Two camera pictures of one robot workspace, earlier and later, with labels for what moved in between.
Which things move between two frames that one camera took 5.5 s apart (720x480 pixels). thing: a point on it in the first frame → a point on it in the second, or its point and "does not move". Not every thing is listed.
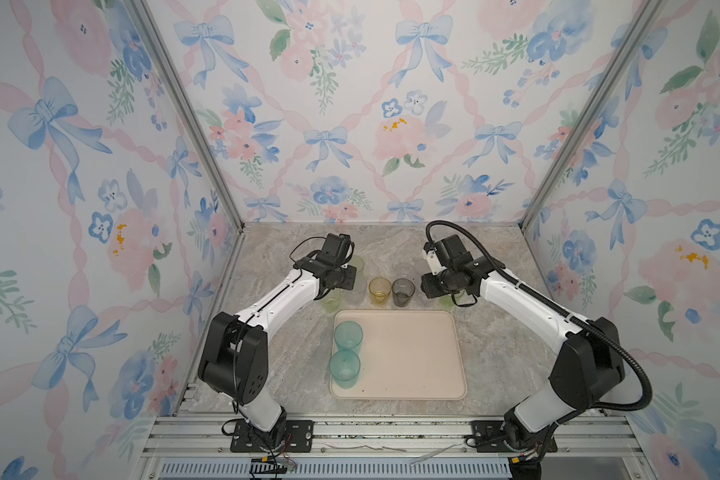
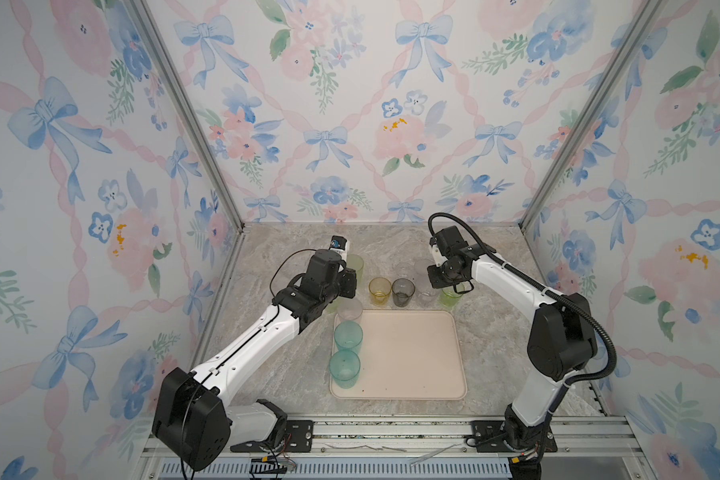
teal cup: x=344 y=367 does not move
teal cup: x=348 y=336 does not move
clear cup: x=359 y=295 → x=349 y=309
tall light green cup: x=357 y=262 does not move
